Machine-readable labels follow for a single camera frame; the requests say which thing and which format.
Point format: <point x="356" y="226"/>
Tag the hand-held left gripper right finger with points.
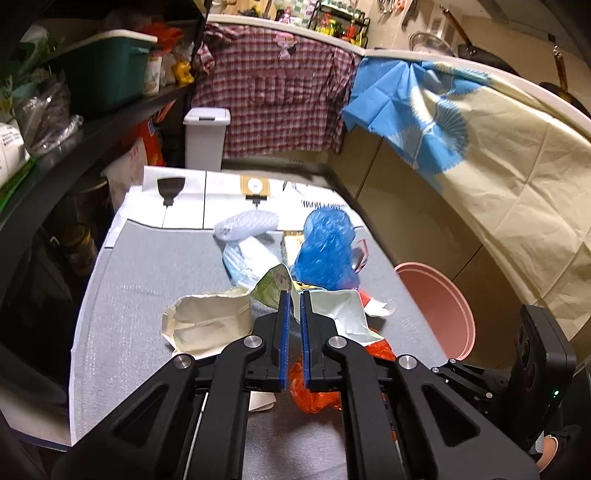
<point x="304" y="341"/>

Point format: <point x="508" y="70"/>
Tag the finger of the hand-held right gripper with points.
<point x="466" y="376"/>

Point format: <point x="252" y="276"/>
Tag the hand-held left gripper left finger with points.
<point x="285" y="341"/>

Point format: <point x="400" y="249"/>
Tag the white torn packaging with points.
<point x="344" y="314"/>

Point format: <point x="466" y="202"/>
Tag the green snack wrapper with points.
<point x="270" y="290"/>

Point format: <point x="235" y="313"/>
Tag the orange plastic bag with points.
<point x="323" y="399"/>

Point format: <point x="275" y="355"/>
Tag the pink plastic bucket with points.
<point x="438" y="304"/>

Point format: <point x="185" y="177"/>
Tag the beige paper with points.
<point x="207" y="323"/>

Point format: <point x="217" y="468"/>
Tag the blue plastic bag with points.
<point x="325" y="249"/>

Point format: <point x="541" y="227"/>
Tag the person's right hand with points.
<point x="549" y="450"/>

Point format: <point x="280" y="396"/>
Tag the red and white wrapper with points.
<point x="374" y="304"/>

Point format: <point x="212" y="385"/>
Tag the blue face mask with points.
<point x="249" y="263"/>

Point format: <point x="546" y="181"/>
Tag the beige tissue packet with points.
<point x="292" y="247"/>

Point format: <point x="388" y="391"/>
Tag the clear bubble wrap roll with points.
<point x="247" y="225"/>

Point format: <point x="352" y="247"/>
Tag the grey table mat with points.
<point x="138" y="277"/>

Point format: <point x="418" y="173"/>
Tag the white printed tablecloth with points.
<point x="221" y="194"/>

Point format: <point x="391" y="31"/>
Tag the beige patterned cloth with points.
<point x="517" y="161"/>

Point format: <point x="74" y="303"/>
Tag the white lidded waste bin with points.
<point x="205" y="138"/>

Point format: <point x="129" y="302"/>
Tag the dark glass jar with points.
<point x="78" y="249"/>

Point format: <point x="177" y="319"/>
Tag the orange packet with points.
<point x="154" y="143"/>

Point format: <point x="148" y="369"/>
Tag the red plaid shirt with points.
<point x="272" y="92"/>

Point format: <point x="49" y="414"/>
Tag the blue cloth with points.
<point x="392" y="97"/>

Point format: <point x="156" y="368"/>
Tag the black shelf rack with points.
<point x="92" y="134"/>

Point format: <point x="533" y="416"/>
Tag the yellow toy figure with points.
<point x="182" y="73"/>

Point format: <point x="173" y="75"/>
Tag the labelled glass jar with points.
<point x="152" y="76"/>

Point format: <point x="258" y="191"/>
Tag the black frying pan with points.
<point x="489" y="57"/>

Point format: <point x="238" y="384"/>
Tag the black spice rack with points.
<point x="339" y="23"/>

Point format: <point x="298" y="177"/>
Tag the metal strainer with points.
<point x="431" y="42"/>

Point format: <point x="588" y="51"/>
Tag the clear plastic bag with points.
<point x="48" y="117"/>

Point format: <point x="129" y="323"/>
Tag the green storage box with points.
<point x="101" y="69"/>

